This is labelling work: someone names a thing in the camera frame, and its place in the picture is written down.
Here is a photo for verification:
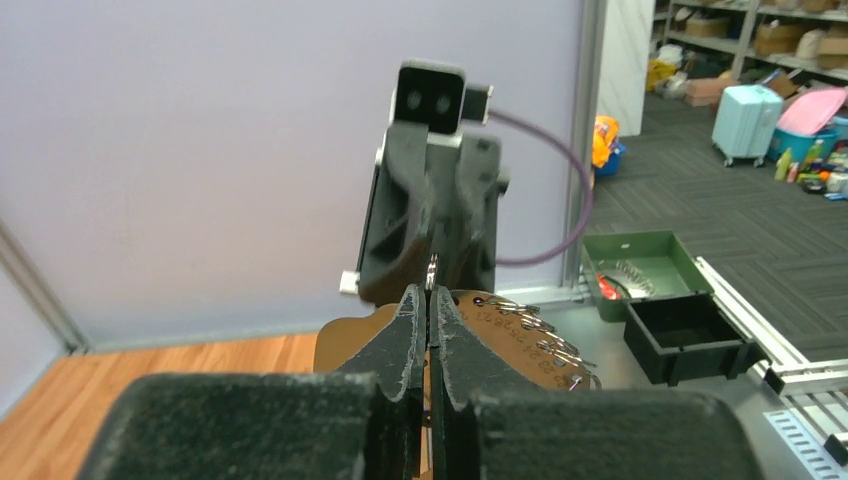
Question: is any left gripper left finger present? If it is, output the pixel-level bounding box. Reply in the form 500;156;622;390
78;285;427;479

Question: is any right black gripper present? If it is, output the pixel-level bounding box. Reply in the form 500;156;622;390
357;122;508;305

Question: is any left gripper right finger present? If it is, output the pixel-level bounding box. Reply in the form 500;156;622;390
429;286;763;479

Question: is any silver keyring plate with rings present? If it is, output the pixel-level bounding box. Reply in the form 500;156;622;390
313;271;601;392

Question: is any orange yellow bag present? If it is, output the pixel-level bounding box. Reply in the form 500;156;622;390
592;115;620;168

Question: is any green plastic tray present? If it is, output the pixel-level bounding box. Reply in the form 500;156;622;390
582;230;713;323

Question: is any black plastic tray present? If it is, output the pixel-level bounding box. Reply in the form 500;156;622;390
623;291;767;386

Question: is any light blue suitcase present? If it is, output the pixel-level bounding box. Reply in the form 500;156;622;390
711;84;784;168

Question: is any metal storage shelf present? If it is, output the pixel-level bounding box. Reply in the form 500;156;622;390
662;1;847;82

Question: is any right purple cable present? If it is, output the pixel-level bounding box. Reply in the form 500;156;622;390
488;109;596;268

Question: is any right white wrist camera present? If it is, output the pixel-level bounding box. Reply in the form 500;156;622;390
389;59;494;135

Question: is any white slotted cable duct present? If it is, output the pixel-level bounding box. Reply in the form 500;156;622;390
763;410;847;480

